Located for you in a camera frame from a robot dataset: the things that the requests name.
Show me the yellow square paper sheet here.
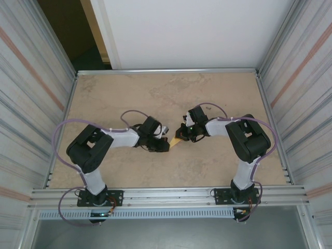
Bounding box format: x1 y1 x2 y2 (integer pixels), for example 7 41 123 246
170 136 182 150

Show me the grey metal panel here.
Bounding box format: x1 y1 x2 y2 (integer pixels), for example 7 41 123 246
31 207 312 249

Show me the small black controller board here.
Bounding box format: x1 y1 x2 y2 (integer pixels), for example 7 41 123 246
232 207 252 223
89 210 115 224

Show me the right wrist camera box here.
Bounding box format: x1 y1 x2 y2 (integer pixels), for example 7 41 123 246
183 112 195 126

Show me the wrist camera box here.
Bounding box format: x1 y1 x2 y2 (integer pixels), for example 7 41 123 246
155 125 170 137
183 112 195 126

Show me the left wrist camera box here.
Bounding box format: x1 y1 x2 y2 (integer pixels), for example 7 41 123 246
155 125 170 137

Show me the wide aluminium mounting rail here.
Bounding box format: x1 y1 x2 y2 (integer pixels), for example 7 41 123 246
27 185 311 210

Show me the aluminium table edge rail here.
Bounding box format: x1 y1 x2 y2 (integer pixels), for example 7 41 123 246
76 67 260 76

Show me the grey slotted cable duct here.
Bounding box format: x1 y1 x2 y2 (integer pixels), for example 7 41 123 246
38 209 236 220

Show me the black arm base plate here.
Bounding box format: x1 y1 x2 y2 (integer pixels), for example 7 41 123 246
77 190 123 208
214 187 261 205

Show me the aluminium table side rail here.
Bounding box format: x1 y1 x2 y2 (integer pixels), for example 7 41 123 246
255 72 294 185
46 75 78 187

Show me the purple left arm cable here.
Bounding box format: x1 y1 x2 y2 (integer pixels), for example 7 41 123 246
52 110 149 227

